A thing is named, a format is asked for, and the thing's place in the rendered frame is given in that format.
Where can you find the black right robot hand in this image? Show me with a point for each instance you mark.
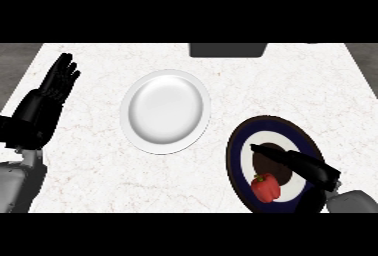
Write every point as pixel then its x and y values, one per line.
pixel 305 165

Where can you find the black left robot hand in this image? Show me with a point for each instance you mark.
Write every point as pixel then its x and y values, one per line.
pixel 44 100

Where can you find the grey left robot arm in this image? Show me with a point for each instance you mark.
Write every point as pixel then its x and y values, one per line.
pixel 17 181

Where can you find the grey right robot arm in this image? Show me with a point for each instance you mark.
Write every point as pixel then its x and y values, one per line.
pixel 352 201

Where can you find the red bell pepper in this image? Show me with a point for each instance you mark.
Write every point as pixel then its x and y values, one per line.
pixel 266 188

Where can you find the dark blue and white plate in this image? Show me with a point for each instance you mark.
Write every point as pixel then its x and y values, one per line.
pixel 246 150

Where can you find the dark grey appliance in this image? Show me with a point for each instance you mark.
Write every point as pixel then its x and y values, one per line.
pixel 228 50

